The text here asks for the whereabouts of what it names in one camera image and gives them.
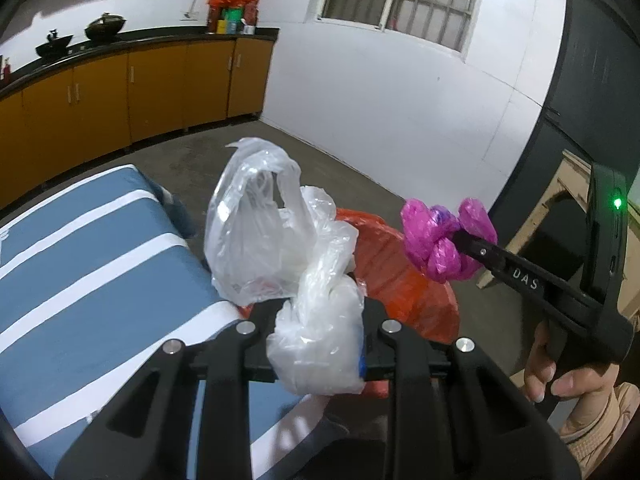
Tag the green box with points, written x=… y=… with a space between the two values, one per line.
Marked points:
x=232 y=15

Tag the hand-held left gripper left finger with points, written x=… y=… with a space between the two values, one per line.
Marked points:
x=260 y=345

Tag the person's right forearm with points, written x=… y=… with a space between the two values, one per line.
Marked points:
x=600 y=420

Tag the barred window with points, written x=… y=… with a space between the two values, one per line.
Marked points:
x=425 y=5

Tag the wall socket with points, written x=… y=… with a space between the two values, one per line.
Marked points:
x=188 y=15

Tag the red bottle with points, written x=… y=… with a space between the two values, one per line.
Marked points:
x=6 y=72

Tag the clear plastic bag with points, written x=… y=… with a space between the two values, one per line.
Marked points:
x=240 y=240

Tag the black wok with lid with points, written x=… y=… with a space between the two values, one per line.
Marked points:
x=105 y=27

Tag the knotted white plastic bag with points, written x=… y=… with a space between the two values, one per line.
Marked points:
x=320 y=345

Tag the dark door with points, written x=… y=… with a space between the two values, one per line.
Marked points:
x=575 y=85

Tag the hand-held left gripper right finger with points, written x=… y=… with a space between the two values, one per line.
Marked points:
x=375 y=355

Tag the white mug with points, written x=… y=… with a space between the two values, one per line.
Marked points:
x=249 y=30

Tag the person's right hand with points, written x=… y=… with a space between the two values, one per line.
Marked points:
x=575 y=380

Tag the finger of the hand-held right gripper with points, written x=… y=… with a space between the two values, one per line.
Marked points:
x=520 y=277

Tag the orange plastic bag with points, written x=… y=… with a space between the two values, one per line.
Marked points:
x=400 y=285

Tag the pink plastic bag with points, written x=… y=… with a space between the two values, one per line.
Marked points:
x=430 y=240

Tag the blue striped cloth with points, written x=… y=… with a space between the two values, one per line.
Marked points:
x=100 y=270

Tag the wooden base cabinets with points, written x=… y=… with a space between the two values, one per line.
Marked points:
x=150 y=90

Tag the leaning wooden board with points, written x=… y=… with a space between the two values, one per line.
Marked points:
x=575 y=175

